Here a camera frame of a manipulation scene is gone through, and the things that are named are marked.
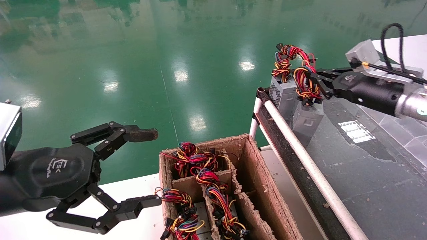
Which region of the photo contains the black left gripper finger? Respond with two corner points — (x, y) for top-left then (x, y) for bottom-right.
(69, 121), (159, 161)

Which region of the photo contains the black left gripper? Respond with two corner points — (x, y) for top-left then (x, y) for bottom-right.
(0, 143), (163, 235)

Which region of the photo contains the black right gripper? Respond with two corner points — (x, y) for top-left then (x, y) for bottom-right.
(305, 68), (406, 118)

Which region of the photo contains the grey power supply with fan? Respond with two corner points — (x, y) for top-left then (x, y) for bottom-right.
(291, 65), (325, 148)

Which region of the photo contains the grey power supply mesh side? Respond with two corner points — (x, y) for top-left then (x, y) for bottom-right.
(269, 43), (298, 121)

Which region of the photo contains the black foam edge strip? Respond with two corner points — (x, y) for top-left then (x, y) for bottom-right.
(256, 87), (351, 240)

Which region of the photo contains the white side table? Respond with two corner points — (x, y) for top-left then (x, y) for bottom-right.
(370, 34), (427, 80)

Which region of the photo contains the clear acrylic divider rack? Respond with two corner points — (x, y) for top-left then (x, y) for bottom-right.
(354, 103), (427, 167)

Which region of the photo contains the dark grey cart mat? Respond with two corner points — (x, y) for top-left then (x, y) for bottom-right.
(290, 97), (427, 240)

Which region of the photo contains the brown cardboard divider box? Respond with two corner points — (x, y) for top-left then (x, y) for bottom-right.
(158, 133), (303, 240)

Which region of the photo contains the power supply with coloured cables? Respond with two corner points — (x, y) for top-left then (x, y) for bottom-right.
(205, 186), (250, 240)
(161, 202), (210, 240)
(161, 142), (231, 179)
(154, 187), (193, 206)
(195, 168), (231, 188)

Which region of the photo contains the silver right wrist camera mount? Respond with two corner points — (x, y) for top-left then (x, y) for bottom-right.
(345, 39), (425, 84)

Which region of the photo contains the white tube cart frame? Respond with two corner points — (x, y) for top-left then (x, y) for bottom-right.
(250, 87), (369, 240)

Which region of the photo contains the thin black cable yellow tag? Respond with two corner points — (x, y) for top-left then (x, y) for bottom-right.
(352, 60), (427, 84)

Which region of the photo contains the thick black looped cable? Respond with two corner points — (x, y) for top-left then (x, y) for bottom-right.
(381, 23), (405, 72)

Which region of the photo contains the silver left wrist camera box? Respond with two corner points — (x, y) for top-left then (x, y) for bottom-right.
(0, 99), (23, 171)

